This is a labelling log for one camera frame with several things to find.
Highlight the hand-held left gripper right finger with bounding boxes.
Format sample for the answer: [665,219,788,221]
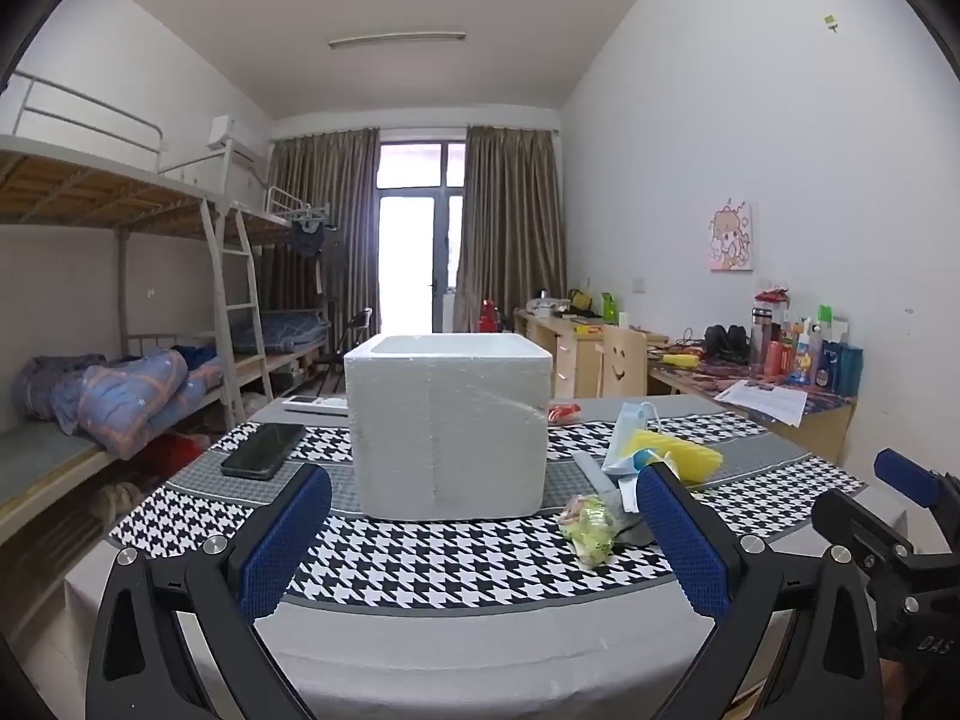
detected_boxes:
[636,460,886,720]

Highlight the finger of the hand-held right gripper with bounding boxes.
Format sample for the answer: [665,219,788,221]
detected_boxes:
[811,487,920,578]
[874,448,960,537]

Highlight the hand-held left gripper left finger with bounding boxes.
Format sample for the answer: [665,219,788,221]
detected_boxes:
[85,461,333,720]

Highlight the grey sock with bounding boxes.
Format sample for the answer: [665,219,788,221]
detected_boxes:
[611,484,661,550]

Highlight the yellow foam net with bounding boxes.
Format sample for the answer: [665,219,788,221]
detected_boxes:
[628,427,725,485]

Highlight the green plastic bag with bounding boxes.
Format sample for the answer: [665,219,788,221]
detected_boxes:
[559,495,627,569]

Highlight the blue face mask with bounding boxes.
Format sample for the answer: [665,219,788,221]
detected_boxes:
[600,401,680,481]

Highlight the white foam box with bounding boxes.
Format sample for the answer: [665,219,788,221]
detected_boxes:
[343,331,554,520]

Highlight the black smartphone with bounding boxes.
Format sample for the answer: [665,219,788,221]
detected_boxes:
[220,422,306,481]

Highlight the wooden desk with patterned cloth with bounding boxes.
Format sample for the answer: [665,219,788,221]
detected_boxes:
[649,349,857,466]

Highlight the houndstooth tablecloth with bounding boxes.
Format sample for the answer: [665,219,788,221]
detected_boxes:
[64,392,871,720]

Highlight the white remote control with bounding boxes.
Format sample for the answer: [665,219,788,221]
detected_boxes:
[283,394,350,416]

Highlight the red bag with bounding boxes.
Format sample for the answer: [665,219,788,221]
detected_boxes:
[135,431,209,478]

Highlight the printed paper sheets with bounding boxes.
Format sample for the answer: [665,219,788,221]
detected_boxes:
[712,379,810,428]

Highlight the group of bottles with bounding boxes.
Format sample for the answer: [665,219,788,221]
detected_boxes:
[748,289,865,395]

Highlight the wooden chair with smiley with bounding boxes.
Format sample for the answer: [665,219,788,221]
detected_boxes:
[600,324,648,398]

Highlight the blue plaid bedding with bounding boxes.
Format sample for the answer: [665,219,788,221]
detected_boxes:
[231,310,331,355]

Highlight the black folding chair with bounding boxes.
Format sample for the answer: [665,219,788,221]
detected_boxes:
[321,307,374,395]

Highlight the wooden desk with drawers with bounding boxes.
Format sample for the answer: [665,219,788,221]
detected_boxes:
[514,307,668,400]

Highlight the blue orange quilt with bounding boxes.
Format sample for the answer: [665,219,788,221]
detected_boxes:
[15,349,226,458]

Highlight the white bunk bed ladder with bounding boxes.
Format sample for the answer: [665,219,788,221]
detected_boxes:
[199,199,265,428]

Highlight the dark hanging clothes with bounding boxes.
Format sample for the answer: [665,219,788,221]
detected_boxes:
[289,206,336,257]

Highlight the metal bunk bed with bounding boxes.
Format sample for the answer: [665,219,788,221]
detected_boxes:
[225,186,340,398]
[0,71,237,541]

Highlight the glass balcony door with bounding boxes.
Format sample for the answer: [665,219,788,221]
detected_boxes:
[379,139,467,335]

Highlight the brown curtain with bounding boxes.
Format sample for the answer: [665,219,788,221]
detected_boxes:
[454,124,567,320]
[268,127,380,361]

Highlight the white air conditioner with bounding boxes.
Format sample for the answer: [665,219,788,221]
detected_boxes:
[206,115,265,166]

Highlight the ceiling tube light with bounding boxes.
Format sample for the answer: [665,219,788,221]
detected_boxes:
[328,31,466,50]

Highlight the wall poster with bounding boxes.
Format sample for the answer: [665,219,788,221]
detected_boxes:
[707,199,754,272]

